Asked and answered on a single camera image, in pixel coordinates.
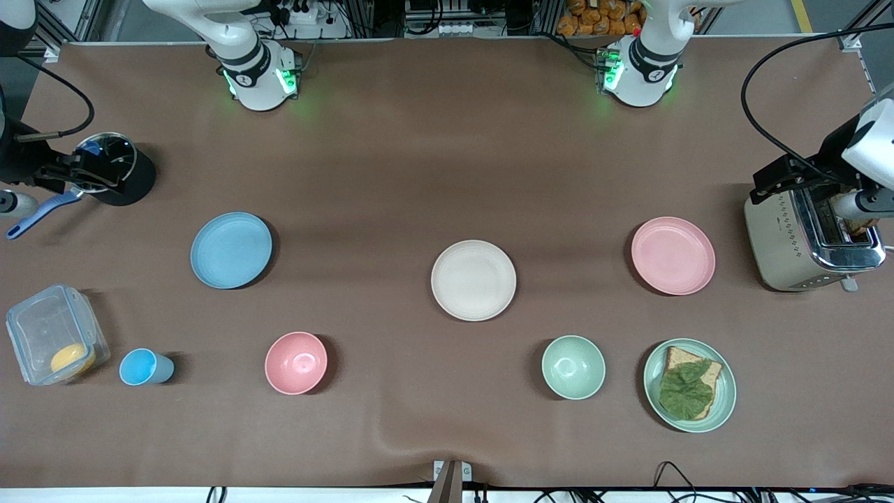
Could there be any black pot with blue handle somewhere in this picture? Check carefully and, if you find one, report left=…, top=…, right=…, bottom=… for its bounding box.
left=6, top=131, right=157, bottom=241

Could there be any pink bowl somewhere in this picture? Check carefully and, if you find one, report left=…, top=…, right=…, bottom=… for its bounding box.
left=265, top=331, right=328, bottom=396

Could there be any green lettuce leaf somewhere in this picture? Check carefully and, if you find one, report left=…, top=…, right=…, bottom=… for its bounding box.
left=659, top=360, right=715, bottom=422

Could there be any pink plate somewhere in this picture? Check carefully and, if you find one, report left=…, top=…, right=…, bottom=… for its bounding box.
left=631, top=216, right=717, bottom=296

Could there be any glass lid with blue knob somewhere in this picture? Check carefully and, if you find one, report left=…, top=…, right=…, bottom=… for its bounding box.
left=68, top=133, right=138, bottom=195

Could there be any beige plate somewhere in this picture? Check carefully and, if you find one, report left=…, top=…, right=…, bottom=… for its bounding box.
left=430, top=240, right=518, bottom=323

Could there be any black looped floor cable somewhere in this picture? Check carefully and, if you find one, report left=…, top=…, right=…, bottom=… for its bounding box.
left=652, top=460, right=701, bottom=503

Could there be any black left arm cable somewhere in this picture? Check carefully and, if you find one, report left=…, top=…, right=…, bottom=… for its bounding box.
left=740, top=23, right=894, bottom=179

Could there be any yellow round food piece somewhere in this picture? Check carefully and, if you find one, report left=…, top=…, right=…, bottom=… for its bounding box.
left=50, top=342, right=97, bottom=379

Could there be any green bowl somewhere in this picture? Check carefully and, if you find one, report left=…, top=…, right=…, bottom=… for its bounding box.
left=541, top=335, right=606, bottom=401

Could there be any clear plastic container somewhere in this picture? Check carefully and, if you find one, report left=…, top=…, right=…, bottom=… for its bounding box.
left=6, top=283, right=112, bottom=387

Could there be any silver toaster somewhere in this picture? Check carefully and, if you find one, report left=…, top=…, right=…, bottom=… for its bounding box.
left=743, top=183, right=887, bottom=293

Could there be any green plate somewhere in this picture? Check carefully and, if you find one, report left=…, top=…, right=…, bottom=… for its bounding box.
left=643, top=338, right=738, bottom=434

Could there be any metal table edge bracket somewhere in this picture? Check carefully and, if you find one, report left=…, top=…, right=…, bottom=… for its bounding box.
left=432, top=459, right=473, bottom=503

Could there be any blue plate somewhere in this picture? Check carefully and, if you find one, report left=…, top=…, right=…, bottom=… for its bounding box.
left=190, top=212, right=273, bottom=290

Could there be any blue cup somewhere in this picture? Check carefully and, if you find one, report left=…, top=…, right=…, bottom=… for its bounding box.
left=118, top=348, right=175, bottom=387

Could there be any brown bread slice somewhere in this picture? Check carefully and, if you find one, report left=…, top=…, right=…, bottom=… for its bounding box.
left=663, top=346, right=724, bottom=421

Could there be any bag of orange bread rolls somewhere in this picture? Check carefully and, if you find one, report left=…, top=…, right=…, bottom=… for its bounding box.
left=557, top=0, right=645, bottom=37

